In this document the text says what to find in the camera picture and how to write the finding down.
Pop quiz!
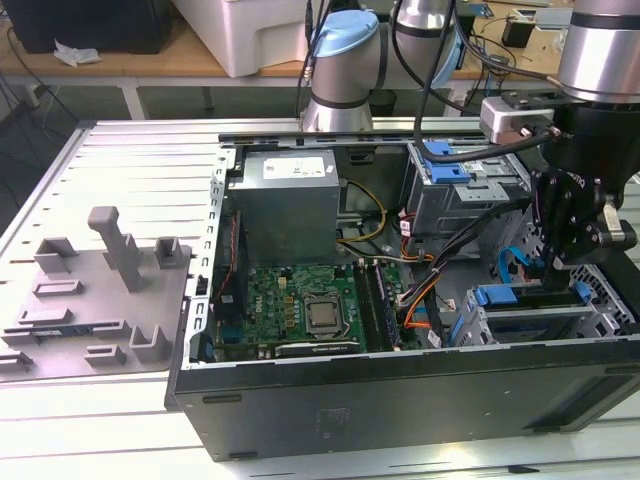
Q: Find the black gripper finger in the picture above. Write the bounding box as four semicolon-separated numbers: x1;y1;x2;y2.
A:
554;209;621;271
529;169;576;295

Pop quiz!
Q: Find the blue wire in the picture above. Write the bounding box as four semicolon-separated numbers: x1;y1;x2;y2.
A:
498;246;545;289

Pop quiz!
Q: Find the hard disk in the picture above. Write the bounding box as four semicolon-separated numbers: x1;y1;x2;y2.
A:
448;281;594;346

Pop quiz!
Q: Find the metal disk bay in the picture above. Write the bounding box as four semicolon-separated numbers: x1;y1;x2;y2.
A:
447;282;634;347

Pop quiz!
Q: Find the metal drive cage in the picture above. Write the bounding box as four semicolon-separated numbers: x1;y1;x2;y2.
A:
403;140;540;256

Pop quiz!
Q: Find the blue plastic latch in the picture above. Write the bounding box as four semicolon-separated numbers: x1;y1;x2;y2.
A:
418;142;475;185

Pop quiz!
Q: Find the grey metal tray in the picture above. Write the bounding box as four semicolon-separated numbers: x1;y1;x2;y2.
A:
534;7;572;27

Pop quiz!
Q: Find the small black cube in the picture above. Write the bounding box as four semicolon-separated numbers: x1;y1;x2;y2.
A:
502;14;534;50

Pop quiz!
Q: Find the black RAM stick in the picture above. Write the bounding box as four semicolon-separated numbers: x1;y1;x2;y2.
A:
353;259;391;354
372;259;405;351

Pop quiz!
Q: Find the black waste bin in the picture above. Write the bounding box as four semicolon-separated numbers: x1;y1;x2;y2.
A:
370;89;396;119

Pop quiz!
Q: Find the black PC case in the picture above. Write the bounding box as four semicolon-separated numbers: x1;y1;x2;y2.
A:
164;128;640;462

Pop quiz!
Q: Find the silver CPU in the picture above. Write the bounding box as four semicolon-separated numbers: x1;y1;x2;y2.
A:
308;303;340;329

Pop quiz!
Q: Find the CPU socket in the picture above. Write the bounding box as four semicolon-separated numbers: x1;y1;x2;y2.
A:
301;292;349;340

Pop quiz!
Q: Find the grey power supply unit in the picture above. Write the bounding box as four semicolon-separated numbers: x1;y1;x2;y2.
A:
227;149;344;266

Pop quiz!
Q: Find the black graphics card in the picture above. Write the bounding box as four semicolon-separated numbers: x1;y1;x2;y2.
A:
273;340;362;359

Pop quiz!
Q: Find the green motherboard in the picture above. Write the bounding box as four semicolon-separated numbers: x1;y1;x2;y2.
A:
214;262;426;357

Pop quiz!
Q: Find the black case fan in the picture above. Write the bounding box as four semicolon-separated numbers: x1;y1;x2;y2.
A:
209;208;251;326

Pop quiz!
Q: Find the large white box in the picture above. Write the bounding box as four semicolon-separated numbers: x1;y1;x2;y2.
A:
172;0;326;79

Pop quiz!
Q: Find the wooden desk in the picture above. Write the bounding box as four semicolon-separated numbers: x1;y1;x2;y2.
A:
0;0;640;121

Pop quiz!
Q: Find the grey parts rack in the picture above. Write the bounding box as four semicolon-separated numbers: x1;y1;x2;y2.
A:
0;205;195;386

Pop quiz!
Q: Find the black monitor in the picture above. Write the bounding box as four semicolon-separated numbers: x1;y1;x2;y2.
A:
9;0;174;55

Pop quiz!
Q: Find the crumpled white paper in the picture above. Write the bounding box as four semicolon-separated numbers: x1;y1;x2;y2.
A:
53;39;103;69

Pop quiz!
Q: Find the small RAM stick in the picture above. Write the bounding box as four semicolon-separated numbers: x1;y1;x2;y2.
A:
30;326;95;338

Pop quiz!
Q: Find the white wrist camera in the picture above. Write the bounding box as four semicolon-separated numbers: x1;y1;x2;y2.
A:
478;94;557;147

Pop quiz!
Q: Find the orange wire bundle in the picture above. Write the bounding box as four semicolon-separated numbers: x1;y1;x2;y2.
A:
397;277;441;331

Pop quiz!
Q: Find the thick black camera cable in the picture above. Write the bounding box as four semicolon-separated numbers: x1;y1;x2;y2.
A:
389;0;561;152

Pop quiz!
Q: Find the yellow black wire bundle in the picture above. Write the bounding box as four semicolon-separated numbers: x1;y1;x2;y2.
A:
335;179;390;247

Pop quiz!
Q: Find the black cable with metal plug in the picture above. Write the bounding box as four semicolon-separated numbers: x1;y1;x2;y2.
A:
297;0;331;121

